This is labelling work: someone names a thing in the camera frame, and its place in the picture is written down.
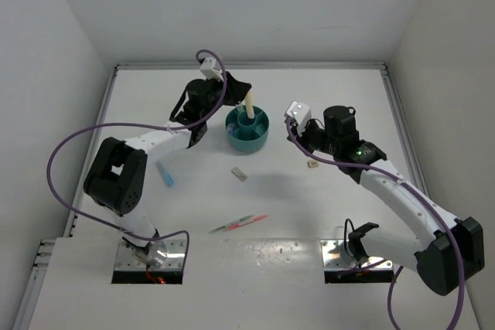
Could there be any pink pen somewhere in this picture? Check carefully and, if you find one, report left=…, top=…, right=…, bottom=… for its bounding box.
left=225, top=214, right=269, bottom=231

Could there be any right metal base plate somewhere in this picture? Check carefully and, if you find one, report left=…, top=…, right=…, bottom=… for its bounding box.
left=320, top=239, right=394, bottom=272

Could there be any small beige eraser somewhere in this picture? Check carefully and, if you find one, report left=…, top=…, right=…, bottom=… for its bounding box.
left=307, top=160, right=319, bottom=168

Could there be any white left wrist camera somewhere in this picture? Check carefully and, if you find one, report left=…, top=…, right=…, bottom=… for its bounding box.
left=200, top=57, right=224, bottom=82

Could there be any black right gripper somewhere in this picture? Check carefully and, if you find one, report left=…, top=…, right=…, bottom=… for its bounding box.
left=287, top=118, right=339, bottom=157

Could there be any metal base plate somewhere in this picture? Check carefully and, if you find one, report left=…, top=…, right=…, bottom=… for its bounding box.
left=320, top=239, right=394, bottom=272
left=114, top=239, right=186, bottom=272

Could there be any clear blue glue stick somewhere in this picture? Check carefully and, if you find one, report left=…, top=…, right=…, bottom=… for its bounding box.
left=226, top=123, right=237, bottom=135

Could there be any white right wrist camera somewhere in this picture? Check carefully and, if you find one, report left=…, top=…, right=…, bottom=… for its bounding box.
left=285, top=100, right=312, bottom=136

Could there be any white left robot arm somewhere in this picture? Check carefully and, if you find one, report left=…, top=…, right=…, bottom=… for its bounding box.
left=84, top=72, right=252, bottom=253

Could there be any green pen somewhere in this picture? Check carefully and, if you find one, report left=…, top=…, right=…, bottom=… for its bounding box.
left=209, top=215, right=254, bottom=234

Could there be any green highlighter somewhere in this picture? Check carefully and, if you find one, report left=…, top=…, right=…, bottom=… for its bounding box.
left=235, top=102, right=244, bottom=113

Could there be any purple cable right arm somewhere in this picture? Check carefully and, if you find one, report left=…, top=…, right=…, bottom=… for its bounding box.
left=285, top=117, right=465, bottom=330

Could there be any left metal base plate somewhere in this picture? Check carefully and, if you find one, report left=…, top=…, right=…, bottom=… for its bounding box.
left=114, top=239, right=186, bottom=272

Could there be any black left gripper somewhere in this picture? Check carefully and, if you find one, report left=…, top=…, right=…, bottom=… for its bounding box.
left=200, top=71, right=251, bottom=121

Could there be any teal round divided organizer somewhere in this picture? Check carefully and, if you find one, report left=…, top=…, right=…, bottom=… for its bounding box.
left=225, top=106, right=270, bottom=154

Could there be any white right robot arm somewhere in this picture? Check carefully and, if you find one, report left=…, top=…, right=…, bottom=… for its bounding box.
left=285, top=103, right=485, bottom=296

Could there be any yellow highlighter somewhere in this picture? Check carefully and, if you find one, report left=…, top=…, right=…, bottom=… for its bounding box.
left=244, top=91, right=255, bottom=120

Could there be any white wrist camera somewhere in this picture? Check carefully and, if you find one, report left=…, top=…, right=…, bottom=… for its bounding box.
left=200, top=57, right=224, bottom=82
left=285, top=100, right=312, bottom=136

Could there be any blue highlighter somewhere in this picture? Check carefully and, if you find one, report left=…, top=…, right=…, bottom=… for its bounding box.
left=155, top=162, right=174, bottom=188

